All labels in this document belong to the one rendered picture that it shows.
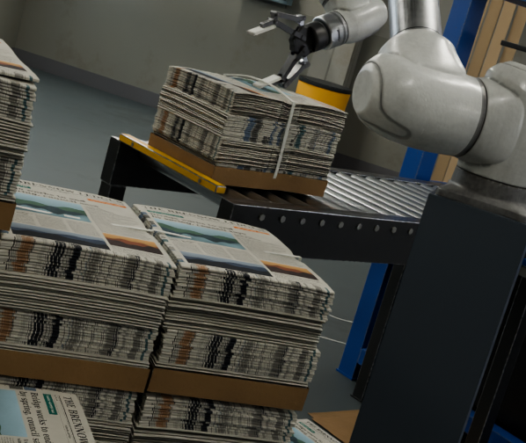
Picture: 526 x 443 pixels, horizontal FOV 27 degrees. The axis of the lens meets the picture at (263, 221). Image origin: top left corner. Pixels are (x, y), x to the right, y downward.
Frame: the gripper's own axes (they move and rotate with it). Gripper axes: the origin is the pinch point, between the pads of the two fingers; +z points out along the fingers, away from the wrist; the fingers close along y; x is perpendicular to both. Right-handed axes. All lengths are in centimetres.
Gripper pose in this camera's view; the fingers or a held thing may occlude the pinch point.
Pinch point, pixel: (256, 58)
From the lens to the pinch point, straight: 275.6
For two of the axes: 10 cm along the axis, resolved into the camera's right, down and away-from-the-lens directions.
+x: -6.0, -3.4, 7.2
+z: -7.9, 3.7, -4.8
